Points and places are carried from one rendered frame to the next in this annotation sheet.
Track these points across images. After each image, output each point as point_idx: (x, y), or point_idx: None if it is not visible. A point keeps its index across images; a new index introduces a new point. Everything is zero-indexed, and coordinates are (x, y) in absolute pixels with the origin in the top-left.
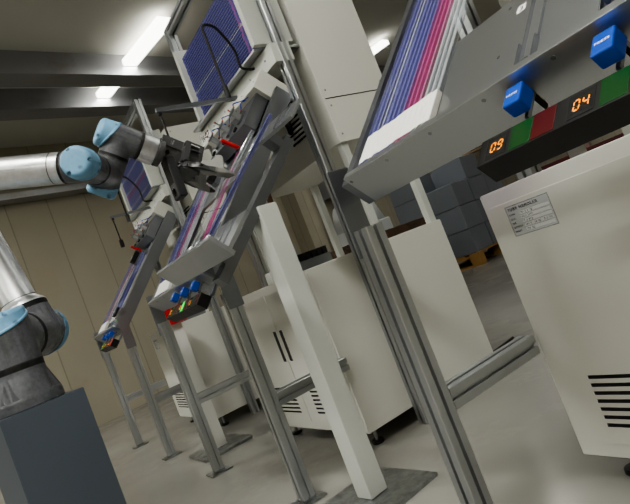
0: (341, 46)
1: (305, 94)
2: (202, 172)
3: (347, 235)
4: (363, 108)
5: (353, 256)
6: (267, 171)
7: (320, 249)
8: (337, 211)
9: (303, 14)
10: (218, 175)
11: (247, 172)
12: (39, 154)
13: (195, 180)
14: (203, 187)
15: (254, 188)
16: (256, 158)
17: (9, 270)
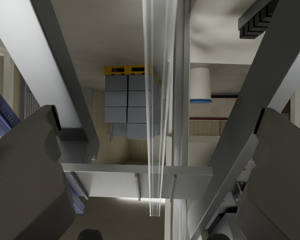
0: (169, 218)
1: (171, 204)
2: (14, 223)
3: (185, 33)
4: (170, 161)
5: (190, 7)
6: (38, 89)
7: (244, 31)
8: (185, 64)
9: None
10: (35, 131)
11: (234, 151)
12: None
13: (256, 219)
14: (266, 141)
15: (233, 113)
16: (219, 168)
17: None
